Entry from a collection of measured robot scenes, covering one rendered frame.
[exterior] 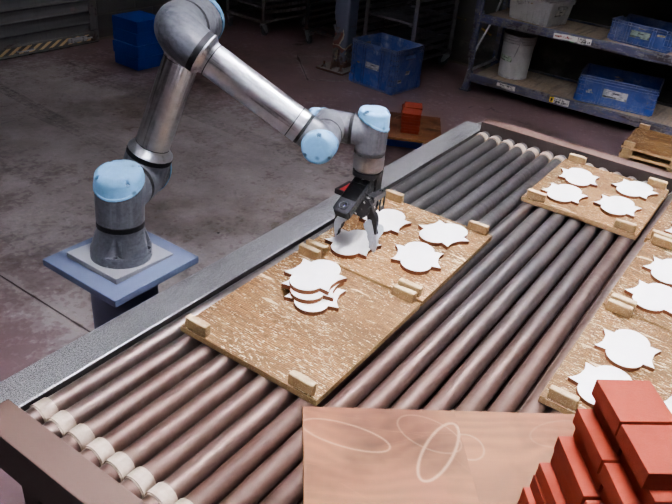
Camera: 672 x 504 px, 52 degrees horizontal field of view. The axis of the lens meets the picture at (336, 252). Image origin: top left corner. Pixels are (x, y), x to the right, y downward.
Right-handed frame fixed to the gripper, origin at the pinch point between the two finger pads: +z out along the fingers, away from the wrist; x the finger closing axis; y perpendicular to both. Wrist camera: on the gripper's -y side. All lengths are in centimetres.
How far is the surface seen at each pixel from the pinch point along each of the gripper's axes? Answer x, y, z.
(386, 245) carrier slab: -6.4, 6.1, 0.5
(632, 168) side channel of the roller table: -45, 108, -3
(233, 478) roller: -24, -73, 5
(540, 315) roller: -48.7, 5.6, 2.1
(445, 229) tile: -15.1, 22.6, -1.1
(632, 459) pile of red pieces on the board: -76, -72, -34
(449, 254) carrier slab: -21.0, 13.3, 0.3
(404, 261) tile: -14.7, 0.5, -0.5
